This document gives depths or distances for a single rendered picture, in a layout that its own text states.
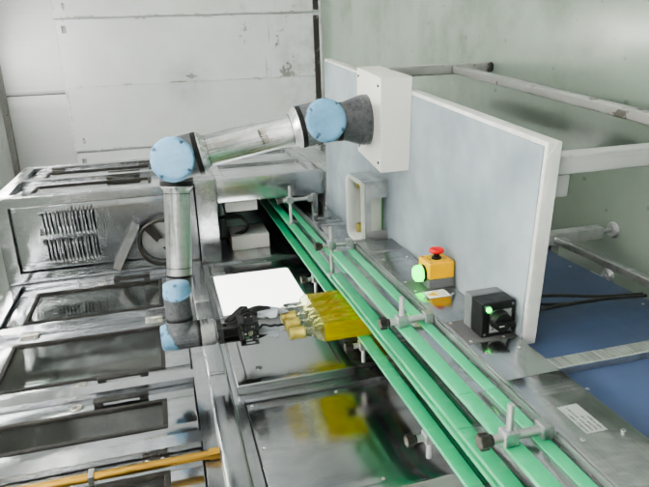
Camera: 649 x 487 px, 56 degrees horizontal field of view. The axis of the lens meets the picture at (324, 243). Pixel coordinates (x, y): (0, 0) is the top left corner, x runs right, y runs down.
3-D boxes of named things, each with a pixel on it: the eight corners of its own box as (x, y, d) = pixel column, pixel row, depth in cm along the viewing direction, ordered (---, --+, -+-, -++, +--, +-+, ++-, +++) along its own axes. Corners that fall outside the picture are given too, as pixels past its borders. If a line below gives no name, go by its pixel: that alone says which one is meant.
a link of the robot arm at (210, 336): (201, 339, 178) (198, 313, 175) (217, 336, 179) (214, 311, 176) (203, 351, 171) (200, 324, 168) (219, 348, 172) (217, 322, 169)
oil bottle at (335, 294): (362, 301, 196) (297, 311, 191) (361, 285, 194) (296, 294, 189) (368, 308, 191) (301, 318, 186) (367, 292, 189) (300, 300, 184)
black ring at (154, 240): (189, 259, 272) (140, 265, 267) (184, 214, 265) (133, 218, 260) (190, 263, 267) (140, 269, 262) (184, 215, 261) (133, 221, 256)
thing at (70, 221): (209, 220, 340) (37, 239, 319) (202, 154, 329) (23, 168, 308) (222, 260, 276) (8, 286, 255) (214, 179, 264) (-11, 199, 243)
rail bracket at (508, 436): (544, 427, 103) (471, 443, 100) (547, 388, 100) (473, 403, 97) (558, 441, 99) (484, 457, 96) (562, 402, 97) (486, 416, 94)
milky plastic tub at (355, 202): (369, 231, 221) (347, 234, 219) (368, 170, 214) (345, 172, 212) (386, 245, 205) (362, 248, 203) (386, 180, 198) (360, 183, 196)
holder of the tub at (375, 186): (371, 245, 222) (351, 247, 220) (370, 171, 214) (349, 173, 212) (387, 260, 206) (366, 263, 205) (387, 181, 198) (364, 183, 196)
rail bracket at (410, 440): (457, 444, 138) (402, 457, 135) (458, 418, 136) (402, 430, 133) (465, 456, 134) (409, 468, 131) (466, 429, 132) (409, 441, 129)
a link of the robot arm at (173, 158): (333, 97, 177) (147, 143, 170) (344, 92, 163) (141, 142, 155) (343, 137, 180) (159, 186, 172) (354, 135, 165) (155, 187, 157)
